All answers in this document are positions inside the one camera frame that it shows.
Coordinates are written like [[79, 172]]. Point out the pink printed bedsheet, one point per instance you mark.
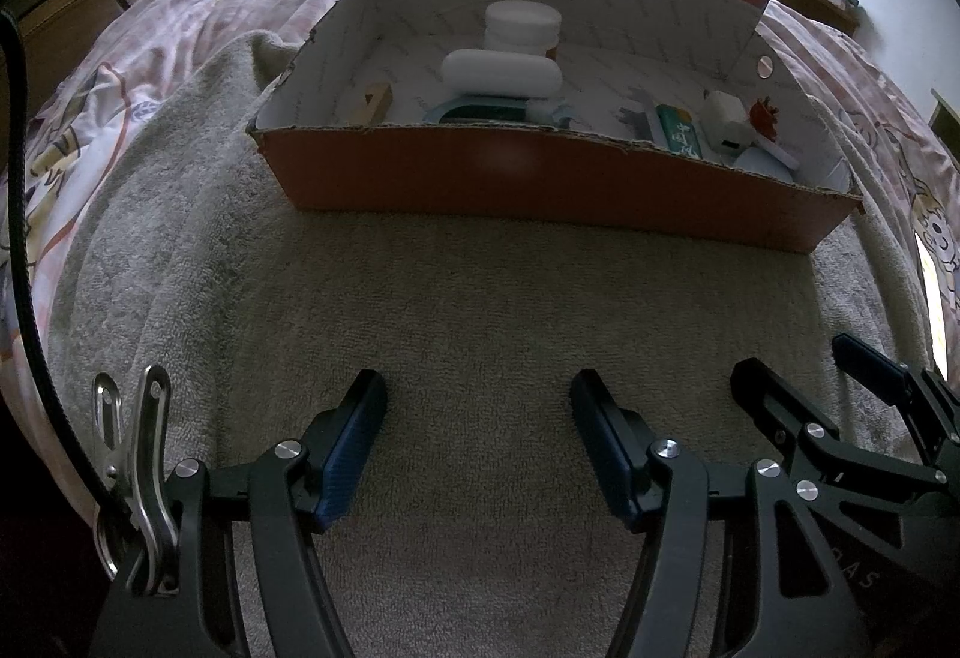
[[187, 6]]

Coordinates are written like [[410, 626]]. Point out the small green box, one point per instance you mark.
[[680, 132]]

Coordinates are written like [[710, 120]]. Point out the white bottle with orange label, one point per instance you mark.
[[521, 24]]

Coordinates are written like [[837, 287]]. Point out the orange cardboard box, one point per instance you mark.
[[525, 178]]

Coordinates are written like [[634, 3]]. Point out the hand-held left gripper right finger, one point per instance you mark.
[[607, 455]]

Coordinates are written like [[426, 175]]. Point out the small white charger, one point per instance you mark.
[[727, 122]]

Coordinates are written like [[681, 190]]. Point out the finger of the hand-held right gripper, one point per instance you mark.
[[772, 410], [870, 362]]

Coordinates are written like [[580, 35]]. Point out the light wooden shelf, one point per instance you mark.
[[946, 114]]

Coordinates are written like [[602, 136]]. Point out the grey terry towel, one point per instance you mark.
[[225, 253]]

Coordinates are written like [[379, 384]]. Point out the white oval case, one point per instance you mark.
[[499, 73]]

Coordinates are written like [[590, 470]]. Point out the wooden puzzle block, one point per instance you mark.
[[375, 103]]

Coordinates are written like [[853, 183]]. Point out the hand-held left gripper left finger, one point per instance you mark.
[[349, 455]]

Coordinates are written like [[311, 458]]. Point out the steel spring clip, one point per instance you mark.
[[139, 470]]

